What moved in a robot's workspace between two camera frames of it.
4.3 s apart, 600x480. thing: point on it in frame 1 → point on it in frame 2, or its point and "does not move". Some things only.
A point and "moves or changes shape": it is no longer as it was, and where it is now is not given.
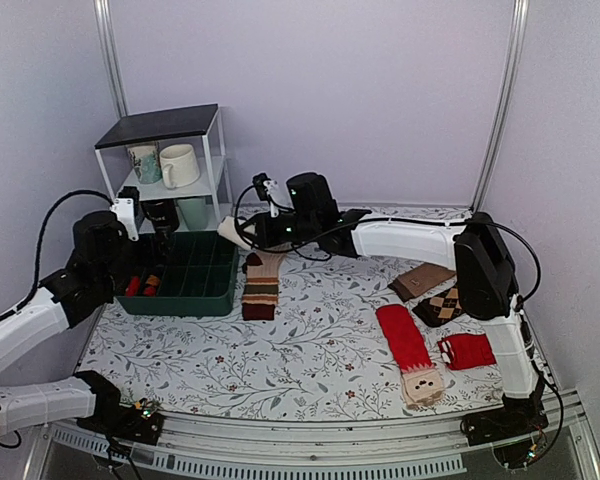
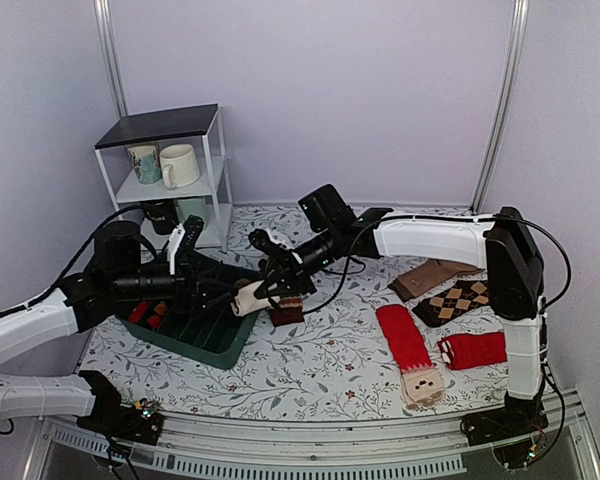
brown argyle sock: x=438 y=310 does not move
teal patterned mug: x=147 y=163 does not move
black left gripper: x=163 y=253 → x=194 y=302
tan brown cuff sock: x=419 y=279 does not move
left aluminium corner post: x=108 y=40 does not move
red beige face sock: x=421 y=381 does not move
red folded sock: x=462 y=351 does not move
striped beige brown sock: x=261 y=289 → x=290 y=311
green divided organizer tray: x=197 y=276 moves or changes shape
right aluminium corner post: x=508 y=102 does not move
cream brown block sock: x=228 y=229 → x=246 y=302
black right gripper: x=264 y=236 → x=289 y=272
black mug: x=163 y=214 does not move
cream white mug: x=179 y=166 does not move
